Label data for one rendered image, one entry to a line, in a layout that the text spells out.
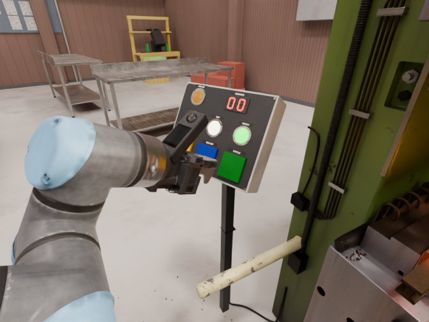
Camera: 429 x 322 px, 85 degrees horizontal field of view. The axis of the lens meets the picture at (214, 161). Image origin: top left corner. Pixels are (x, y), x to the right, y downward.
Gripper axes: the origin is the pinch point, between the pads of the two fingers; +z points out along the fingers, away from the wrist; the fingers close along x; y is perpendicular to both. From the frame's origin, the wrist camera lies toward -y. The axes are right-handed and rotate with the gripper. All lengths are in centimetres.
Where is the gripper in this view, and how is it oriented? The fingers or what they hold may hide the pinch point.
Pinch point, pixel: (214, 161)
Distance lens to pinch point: 58.0
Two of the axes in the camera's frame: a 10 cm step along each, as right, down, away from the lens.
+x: 7.9, 3.0, -5.4
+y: -3.0, 9.5, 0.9
